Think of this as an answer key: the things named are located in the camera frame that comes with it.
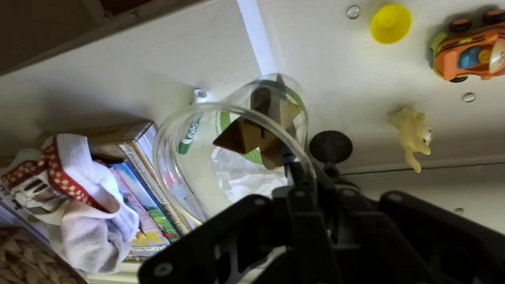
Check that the orange toy car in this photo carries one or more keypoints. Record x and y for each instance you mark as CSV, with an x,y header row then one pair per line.
x,y
467,50

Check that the cream bunny figurine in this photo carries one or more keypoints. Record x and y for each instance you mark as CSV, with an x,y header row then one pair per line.
x,y
412,135

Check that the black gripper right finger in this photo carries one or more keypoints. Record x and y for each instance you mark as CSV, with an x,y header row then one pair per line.
x,y
420,242

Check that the white plastic bag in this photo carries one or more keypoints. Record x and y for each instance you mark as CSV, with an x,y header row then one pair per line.
x,y
246,179

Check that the wicker basket with wooden rim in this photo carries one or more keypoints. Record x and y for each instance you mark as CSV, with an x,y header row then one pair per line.
x,y
32,258

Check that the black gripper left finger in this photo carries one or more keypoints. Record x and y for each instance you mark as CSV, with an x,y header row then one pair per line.
x,y
253,242

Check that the white cloth with red trim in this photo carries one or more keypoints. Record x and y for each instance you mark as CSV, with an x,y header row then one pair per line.
x,y
84,210

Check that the brown folded paper piece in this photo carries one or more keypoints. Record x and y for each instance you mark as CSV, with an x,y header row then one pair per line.
x,y
253,135

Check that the colourful picture book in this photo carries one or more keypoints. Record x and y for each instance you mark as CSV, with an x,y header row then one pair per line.
x,y
147,210

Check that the small clear marble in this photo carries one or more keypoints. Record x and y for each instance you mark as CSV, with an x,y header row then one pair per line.
x,y
354,12
469,97

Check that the clear plastic cup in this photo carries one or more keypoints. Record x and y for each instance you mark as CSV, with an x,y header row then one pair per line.
x,y
174,158

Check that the yellow plastic cup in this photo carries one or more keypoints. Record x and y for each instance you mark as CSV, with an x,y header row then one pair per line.
x,y
390,24

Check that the green and white marker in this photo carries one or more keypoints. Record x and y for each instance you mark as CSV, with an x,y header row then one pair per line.
x,y
188,138

